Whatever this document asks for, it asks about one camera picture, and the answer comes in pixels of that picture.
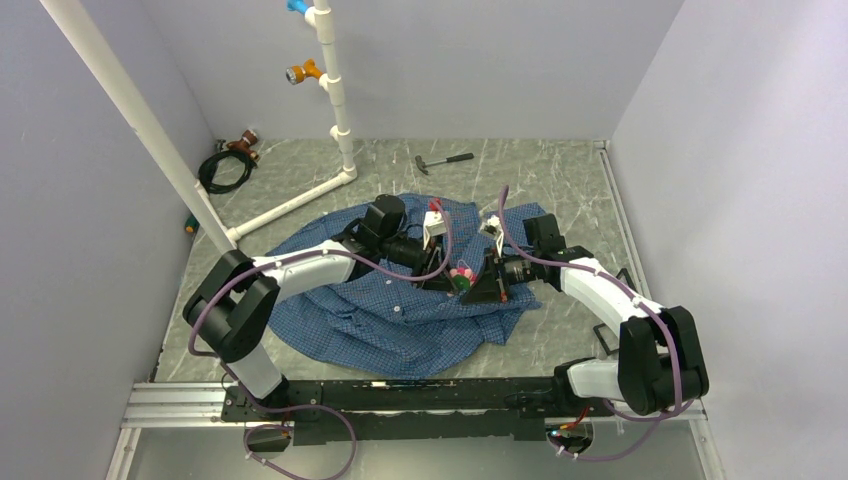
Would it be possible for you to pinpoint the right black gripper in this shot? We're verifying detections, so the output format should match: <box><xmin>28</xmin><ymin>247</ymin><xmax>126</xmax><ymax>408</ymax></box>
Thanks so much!
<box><xmin>461</xmin><ymin>245</ymin><xmax>540</xmax><ymax>305</ymax></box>

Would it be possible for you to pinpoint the black handled hammer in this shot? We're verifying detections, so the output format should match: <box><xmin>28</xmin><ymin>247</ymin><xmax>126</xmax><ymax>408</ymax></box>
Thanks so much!
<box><xmin>414</xmin><ymin>153</ymin><xmax>475</xmax><ymax>175</ymax></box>

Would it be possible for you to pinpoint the green orange screwdriver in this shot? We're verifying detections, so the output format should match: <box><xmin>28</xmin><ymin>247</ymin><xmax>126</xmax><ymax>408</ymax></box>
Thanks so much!
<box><xmin>184</xmin><ymin>215</ymin><xmax>199</xmax><ymax>235</ymax></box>

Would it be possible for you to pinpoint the blue checkered shirt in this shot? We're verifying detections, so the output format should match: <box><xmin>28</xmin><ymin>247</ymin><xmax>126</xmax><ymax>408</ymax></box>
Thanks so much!
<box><xmin>266</xmin><ymin>198</ymin><xmax>542</xmax><ymax>379</ymax></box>

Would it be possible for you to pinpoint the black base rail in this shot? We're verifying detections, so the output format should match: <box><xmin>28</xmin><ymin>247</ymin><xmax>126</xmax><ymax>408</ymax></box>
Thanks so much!
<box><xmin>220</xmin><ymin>377</ymin><xmax>611</xmax><ymax>446</ymax></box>

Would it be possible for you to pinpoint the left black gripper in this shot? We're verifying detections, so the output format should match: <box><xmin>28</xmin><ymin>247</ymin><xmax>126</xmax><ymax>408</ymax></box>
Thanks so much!
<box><xmin>380</xmin><ymin>232</ymin><xmax>460</xmax><ymax>296</ymax></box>

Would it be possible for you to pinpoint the blue hose nozzle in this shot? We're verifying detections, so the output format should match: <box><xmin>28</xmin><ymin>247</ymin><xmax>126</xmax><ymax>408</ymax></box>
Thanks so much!
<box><xmin>286</xmin><ymin>0</ymin><xmax>310</xmax><ymax>16</ymax></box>

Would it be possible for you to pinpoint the orange hose nozzle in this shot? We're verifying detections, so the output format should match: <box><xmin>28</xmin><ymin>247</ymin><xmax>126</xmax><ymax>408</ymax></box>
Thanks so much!
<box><xmin>285</xmin><ymin>58</ymin><xmax>324</xmax><ymax>85</ymax></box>

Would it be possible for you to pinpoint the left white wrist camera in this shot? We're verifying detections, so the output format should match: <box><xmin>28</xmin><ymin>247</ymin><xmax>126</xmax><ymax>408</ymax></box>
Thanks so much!
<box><xmin>422</xmin><ymin>210</ymin><xmax>448</xmax><ymax>250</ymax></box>

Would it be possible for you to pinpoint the coiled black hose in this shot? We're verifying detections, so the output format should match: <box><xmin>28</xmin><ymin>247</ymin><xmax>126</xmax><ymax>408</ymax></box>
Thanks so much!
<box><xmin>197</xmin><ymin>149</ymin><xmax>256</xmax><ymax>196</ymax></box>

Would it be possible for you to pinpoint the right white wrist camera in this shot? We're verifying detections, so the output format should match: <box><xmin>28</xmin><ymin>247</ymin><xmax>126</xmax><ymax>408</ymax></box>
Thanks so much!
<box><xmin>478</xmin><ymin>215</ymin><xmax>505</xmax><ymax>257</ymax></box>

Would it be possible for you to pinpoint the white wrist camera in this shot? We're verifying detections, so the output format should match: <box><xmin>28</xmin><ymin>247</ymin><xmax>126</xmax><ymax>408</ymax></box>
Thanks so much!
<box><xmin>478</xmin><ymin>215</ymin><xmax>505</xmax><ymax>257</ymax></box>
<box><xmin>422</xmin><ymin>210</ymin><xmax>448</xmax><ymax>250</ymax></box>

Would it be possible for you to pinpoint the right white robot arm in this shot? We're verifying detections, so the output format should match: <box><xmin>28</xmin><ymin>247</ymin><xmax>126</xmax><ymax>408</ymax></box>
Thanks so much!
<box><xmin>461</xmin><ymin>214</ymin><xmax>709</xmax><ymax>416</ymax></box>

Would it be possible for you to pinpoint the pink flower brooch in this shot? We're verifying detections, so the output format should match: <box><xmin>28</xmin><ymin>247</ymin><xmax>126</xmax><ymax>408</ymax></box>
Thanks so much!
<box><xmin>449</xmin><ymin>265</ymin><xmax>477</xmax><ymax>292</ymax></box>

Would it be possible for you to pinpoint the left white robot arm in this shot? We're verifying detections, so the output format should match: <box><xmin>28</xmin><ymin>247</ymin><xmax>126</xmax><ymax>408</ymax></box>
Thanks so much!
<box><xmin>183</xmin><ymin>195</ymin><xmax>453</xmax><ymax>420</ymax></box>

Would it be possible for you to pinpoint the white PVC pipe frame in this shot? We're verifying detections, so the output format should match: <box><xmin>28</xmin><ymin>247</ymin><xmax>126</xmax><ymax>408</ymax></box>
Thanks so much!
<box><xmin>41</xmin><ymin>0</ymin><xmax>358</xmax><ymax>253</ymax></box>

